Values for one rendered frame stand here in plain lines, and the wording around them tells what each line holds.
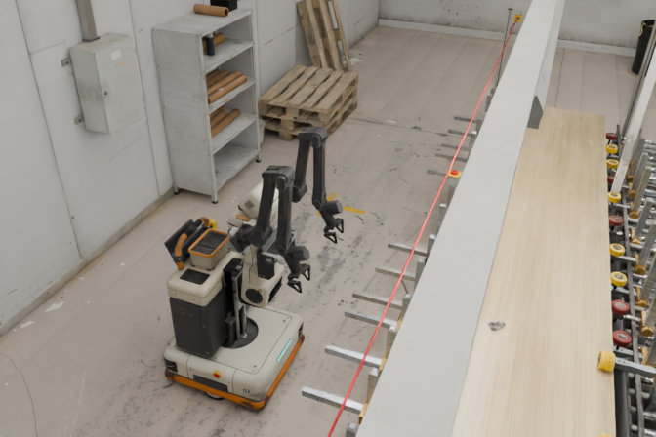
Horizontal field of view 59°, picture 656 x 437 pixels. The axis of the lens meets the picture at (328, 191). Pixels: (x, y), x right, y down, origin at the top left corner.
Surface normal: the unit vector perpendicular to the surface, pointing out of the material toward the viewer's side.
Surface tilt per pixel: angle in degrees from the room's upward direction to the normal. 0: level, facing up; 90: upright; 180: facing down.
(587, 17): 90
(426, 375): 0
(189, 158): 90
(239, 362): 0
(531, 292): 0
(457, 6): 90
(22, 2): 90
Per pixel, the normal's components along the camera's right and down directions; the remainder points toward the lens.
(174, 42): -0.37, 0.48
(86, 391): 0.02, -0.86
